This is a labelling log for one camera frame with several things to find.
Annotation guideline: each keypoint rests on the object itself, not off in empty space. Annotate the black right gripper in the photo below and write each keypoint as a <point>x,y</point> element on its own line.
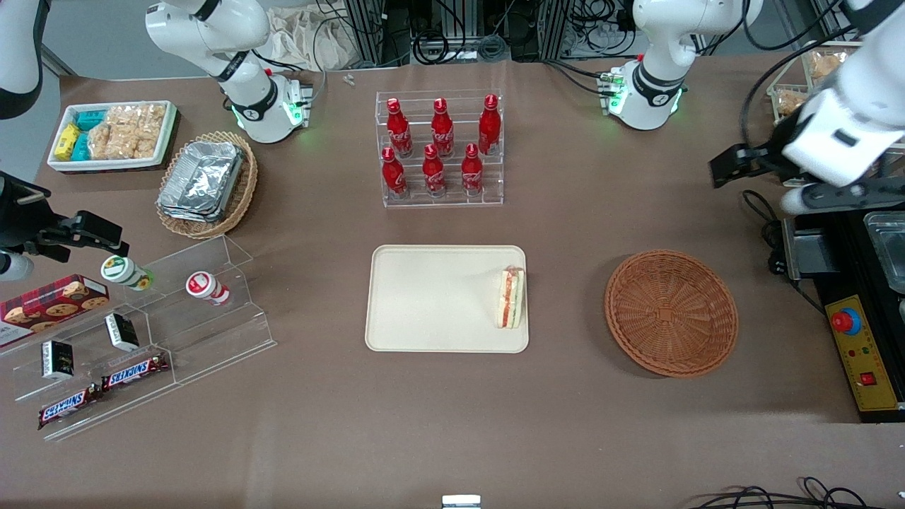
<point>20,218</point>

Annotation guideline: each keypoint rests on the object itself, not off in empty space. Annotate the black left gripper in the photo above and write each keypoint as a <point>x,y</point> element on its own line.
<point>777,151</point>

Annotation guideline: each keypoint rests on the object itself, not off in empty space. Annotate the triangular sandwich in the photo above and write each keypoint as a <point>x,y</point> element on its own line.
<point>510,298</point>

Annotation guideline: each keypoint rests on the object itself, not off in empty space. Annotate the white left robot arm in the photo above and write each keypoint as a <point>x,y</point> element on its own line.
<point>661,42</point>

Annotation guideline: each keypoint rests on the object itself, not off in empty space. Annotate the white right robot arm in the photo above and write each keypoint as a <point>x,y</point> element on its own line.
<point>240,78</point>

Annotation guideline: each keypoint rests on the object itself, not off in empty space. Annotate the oval light wicker basket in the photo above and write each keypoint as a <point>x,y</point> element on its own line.
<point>244,191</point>

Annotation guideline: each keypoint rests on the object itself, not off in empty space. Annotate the round brown wicker basket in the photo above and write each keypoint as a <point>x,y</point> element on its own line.
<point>672,314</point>

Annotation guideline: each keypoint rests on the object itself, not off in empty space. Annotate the beige plastic tray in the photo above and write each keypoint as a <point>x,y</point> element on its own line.
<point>431,297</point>

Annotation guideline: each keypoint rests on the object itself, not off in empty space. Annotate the green-capped yogurt bottle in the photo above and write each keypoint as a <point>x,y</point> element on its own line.
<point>124,272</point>

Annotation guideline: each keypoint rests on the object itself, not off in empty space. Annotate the white rectangular snack bin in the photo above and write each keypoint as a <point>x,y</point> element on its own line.
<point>113,164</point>

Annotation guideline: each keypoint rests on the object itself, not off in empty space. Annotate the red plaid cookie box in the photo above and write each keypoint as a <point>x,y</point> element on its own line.
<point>49,304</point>

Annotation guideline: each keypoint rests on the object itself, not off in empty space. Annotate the teal snack packet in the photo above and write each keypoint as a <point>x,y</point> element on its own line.
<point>90,119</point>
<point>80,147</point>

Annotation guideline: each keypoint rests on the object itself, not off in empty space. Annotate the small black white box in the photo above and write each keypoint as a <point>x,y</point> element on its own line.
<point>121,332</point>
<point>58,359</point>

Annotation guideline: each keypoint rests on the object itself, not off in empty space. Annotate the yellow snack packet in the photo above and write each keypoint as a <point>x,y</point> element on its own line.
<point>67,141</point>

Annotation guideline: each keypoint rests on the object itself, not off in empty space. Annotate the grey metal plate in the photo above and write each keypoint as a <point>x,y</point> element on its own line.
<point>802,251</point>

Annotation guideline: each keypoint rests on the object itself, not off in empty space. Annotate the clear bag of rice crackers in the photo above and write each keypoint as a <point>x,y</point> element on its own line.
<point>127,131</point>

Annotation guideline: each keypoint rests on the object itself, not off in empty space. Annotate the stacked aluminium foil trays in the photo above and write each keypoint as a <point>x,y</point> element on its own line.
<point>201,180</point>

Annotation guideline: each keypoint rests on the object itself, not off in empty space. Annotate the red-capped yogurt bottle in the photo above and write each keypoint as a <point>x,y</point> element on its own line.
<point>206,287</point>

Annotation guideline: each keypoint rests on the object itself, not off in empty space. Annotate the snickers chocolate bar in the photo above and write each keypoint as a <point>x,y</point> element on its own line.
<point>67,408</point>
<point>134,372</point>

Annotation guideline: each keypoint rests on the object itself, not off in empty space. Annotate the clear acrylic step display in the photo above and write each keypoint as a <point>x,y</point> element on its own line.
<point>212,339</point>

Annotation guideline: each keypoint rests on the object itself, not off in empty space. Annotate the clear metal pan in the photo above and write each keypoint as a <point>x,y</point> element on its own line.
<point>889,251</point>

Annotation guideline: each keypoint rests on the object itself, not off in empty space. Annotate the red emergency stop button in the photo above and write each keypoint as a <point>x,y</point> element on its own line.
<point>845,322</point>

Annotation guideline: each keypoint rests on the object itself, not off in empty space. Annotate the black yellow control box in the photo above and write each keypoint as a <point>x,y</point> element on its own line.
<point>862,353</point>

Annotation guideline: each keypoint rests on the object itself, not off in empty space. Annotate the red cola bottle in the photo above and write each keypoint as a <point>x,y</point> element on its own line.
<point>399,131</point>
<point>433,173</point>
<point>394,175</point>
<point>442,131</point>
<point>471,172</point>
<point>489,127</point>

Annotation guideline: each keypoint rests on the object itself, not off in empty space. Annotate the clear acrylic bottle rack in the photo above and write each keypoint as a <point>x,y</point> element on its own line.
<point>488,184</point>

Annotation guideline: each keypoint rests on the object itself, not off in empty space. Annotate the beige cloth bag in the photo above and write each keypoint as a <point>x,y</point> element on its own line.
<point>304,39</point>

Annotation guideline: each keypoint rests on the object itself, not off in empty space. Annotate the silver clip at table edge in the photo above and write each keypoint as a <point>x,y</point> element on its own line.
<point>461,502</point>

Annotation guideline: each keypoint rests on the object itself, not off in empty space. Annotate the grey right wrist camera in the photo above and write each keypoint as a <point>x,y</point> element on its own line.
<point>13,266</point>

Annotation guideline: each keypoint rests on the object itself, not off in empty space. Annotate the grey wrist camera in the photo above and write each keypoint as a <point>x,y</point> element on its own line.
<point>13,266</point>
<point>834,196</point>

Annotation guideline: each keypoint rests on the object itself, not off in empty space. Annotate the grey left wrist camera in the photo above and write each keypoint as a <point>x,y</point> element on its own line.
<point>834,196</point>

